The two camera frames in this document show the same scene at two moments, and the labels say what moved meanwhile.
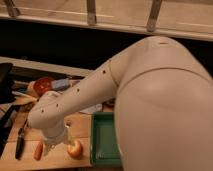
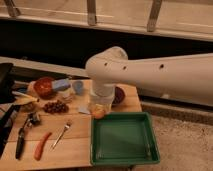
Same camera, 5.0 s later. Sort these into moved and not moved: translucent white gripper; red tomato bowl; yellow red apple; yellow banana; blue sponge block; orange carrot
Moved: translucent white gripper; yellow red apple
Not moved: orange carrot; red tomato bowl; blue sponge block; yellow banana
